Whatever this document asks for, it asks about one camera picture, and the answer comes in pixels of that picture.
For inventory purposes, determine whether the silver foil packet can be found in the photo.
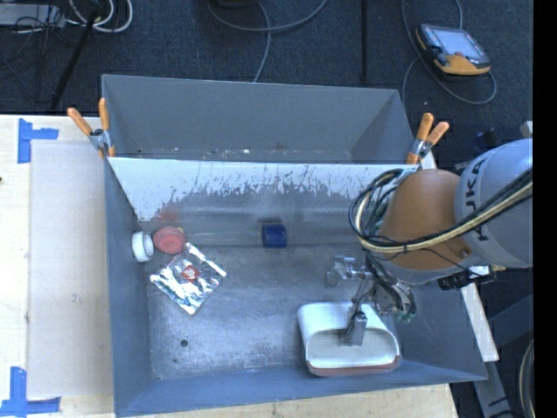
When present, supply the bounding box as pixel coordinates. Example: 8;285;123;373
149;241;228;317

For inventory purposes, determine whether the black cylinder on white bracket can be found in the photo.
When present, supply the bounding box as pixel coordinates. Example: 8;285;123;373
436;265;496;292

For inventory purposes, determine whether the red round toy fruit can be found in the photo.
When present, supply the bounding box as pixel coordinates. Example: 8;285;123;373
151;225;188;255

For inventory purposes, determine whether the dark blue block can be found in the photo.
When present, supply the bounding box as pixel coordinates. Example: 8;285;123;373
260;219;289;249

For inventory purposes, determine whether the white round cap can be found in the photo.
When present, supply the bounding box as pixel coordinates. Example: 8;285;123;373
131;230;155;263

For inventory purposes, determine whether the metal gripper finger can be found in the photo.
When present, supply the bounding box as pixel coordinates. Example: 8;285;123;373
341;306;369;347
325;255;372;288

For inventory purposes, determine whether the grey metal bin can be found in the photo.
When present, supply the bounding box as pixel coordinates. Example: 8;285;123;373
100;73;490;418

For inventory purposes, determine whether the pale wood board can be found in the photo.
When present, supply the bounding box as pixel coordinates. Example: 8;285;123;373
26;138;115;402

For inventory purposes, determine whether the white and brown dish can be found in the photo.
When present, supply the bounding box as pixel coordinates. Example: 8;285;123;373
296;300;402;379

